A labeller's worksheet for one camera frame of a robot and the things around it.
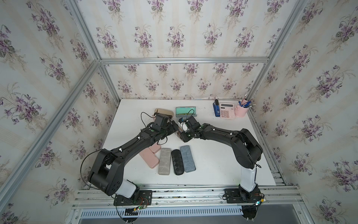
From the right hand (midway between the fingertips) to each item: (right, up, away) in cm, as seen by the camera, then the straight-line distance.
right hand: (185, 134), depth 94 cm
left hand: (-7, +5, -7) cm, 11 cm away
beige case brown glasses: (-17, +16, +17) cm, 29 cm away
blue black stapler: (+26, +22, +20) cm, 39 cm away
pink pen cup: (+43, +16, +11) cm, 47 cm away
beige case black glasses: (-5, -15, -10) cm, 19 cm away
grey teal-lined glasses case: (+1, +16, +14) cm, 21 cm away
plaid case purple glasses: (-5, +1, +3) cm, 6 cm away
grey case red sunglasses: (-13, -15, -11) cm, 23 cm away
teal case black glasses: (+2, -16, -12) cm, 21 cm away
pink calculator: (+35, +17, +17) cm, 42 cm away
